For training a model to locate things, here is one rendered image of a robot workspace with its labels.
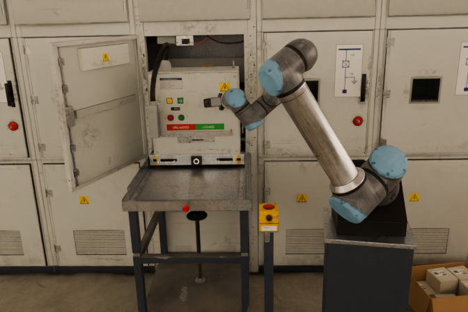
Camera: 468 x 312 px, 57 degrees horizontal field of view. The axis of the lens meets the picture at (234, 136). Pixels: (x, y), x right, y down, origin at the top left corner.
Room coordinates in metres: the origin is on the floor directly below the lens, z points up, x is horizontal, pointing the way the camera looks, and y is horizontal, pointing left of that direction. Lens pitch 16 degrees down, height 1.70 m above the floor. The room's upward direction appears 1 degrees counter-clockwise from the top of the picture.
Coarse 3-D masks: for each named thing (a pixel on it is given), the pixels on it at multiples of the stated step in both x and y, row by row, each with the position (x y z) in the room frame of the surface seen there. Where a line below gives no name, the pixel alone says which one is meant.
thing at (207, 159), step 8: (240, 152) 2.34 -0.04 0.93; (152, 160) 2.32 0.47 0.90; (160, 160) 2.31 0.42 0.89; (168, 160) 2.31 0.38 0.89; (176, 160) 2.31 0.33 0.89; (184, 160) 2.31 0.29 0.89; (208, 160) 2.30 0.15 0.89; (216, 160) 2.30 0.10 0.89; (224, 160) 2.30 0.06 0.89; (232, 160) 2.30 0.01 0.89; (240, 160) 2.30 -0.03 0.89
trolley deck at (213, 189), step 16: (160, 176) 2.19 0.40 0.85; (176, 176) 2.18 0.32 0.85; (192, 176) 2.18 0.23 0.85; (208, 176) 2.17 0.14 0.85; (224, 176) 2.17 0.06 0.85; (144, 192) 1.98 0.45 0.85; (160, 192) 1.97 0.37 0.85; (176, 192) 1.97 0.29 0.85; (192, 192) 1.96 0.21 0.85; (208, 192) 1.96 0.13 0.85; (224, 192) 1.95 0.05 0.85; (128, 208) 1.88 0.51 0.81; (144, 208) 1.88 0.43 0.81; (160, 208) 1.88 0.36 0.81; (176, 208) 1.87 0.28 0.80; (192, 208) 1.87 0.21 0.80; (208, 208) 1.87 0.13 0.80; (224, 208) 1.87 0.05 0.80; (240, 208) 1.86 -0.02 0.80
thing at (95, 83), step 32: (64, 64) 2.06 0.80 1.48; (96, 64) 2.24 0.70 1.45; (128, 64) 2.51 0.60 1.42; (64, 96) 2.06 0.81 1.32; (96, 96) 2.26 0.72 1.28; (128, 96) 2.46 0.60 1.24; (64, 128) 2.01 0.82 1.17; (96, 128) 2.24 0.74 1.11; (128, 128) 2.46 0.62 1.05; (64, 160) 2.03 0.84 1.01; (96, 160) 2.21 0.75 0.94; (128, 160) 2.44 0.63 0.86
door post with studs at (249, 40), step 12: (252, 0) 2.54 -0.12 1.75; (252, 12) 2.54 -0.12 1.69; (252, 24) 2.54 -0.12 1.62; (252, 36) 2.54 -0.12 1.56; (252, 48) 2.54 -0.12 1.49; (252, 60) 2.54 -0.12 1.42; (252, 72) 2.54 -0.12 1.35; (252, 84) 2.54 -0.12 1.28; (252, 96) 2.54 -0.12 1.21; (252, 132) 2.54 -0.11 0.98; (252, 144) 2.54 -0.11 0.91; (252, 156) 2.54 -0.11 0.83; (252, 168) 2.54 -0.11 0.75; (252, 180) 2.54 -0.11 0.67; (252, 192) 2.54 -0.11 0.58; (252, 204) 2.54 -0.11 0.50; (252, 216) 2.54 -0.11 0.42; (252, 228) 2.54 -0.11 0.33; (252, 240) 2.54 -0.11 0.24; (252, 252) 2.54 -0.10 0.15; (252, 264) 2.54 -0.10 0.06
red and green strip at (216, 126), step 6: (168, 126) 2.32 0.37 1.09; (174, 126) 2.32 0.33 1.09; (180, 126) 2.32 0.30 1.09; (186, 126) 2.32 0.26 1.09; (192, 126) 2.32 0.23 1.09; (198, 126) 2.32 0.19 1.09; (204, 126) 2.32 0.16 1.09; (210, 126) 2.32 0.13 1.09; (216, 126) 2.31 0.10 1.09; (222, 126) 2.31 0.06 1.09
